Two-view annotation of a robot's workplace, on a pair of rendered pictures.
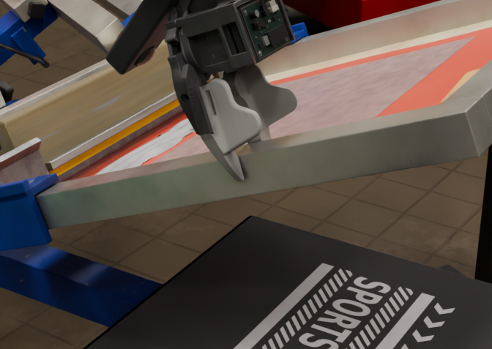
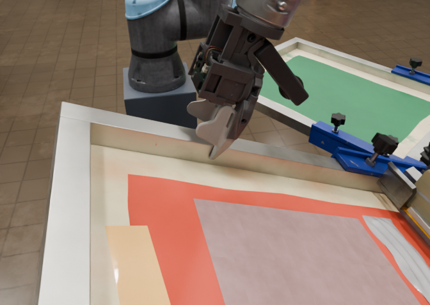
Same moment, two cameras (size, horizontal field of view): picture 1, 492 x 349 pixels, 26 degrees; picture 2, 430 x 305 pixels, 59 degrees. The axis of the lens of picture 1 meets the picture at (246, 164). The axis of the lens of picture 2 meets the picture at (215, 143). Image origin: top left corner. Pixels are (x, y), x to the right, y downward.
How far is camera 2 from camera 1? 1.24 m
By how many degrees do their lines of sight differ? 104
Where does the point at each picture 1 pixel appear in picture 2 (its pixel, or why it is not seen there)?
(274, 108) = (210, 134)
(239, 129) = (199, 109)
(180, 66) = not seen: hidden behind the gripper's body
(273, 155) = (185, 130)
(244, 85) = (228, 118)
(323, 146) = (154, 123)
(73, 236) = not seen: outside the picture
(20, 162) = (399, 182)
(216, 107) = not seen: hidden behind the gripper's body
